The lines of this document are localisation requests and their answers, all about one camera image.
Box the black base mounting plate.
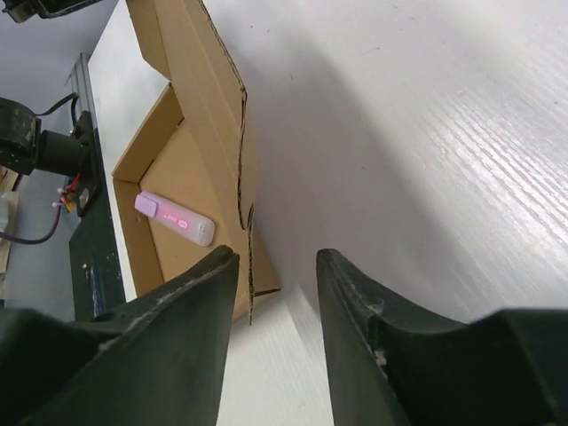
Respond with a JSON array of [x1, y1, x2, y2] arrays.
[[66, 51, 128, 320]]

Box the pink purple marker pen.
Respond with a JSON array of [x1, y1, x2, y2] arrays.
[[134, 191, 216, 247]]

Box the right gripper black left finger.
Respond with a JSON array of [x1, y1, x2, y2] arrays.
[[1, 246, 240, 425]]

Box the brown cardboard box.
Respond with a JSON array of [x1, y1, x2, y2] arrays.
[[113, 1, 280, 317]]

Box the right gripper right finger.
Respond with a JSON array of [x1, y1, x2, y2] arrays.
[[316, 248, 567, 425]]

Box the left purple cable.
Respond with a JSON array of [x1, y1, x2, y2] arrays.
[[0, 203, 63, 245]]

